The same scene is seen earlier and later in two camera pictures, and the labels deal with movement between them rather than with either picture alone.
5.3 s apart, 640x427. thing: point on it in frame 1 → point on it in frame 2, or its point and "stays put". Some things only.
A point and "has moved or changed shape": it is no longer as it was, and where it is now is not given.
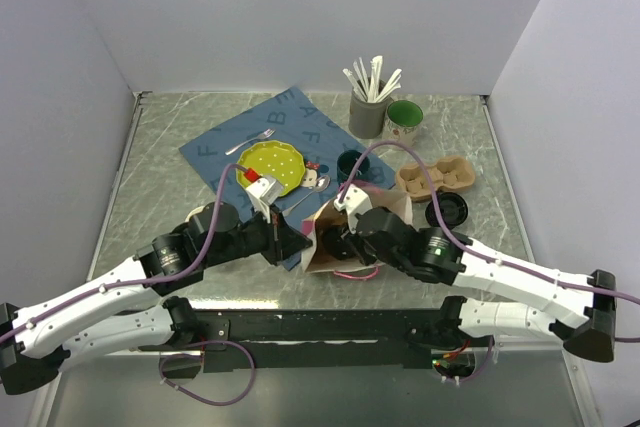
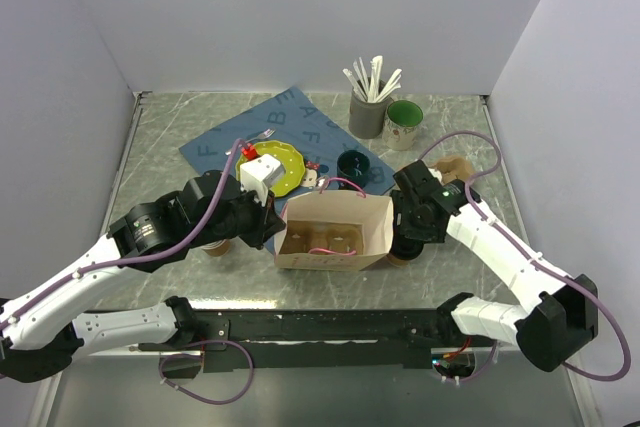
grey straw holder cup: (366, 118) stays put
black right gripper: (365, 258) → (400, 205)
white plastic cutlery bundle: (368, 87) stays put
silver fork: (268, 133) stays put
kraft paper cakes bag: (327, 216) has moved or changed shape
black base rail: (242, 341) stays put
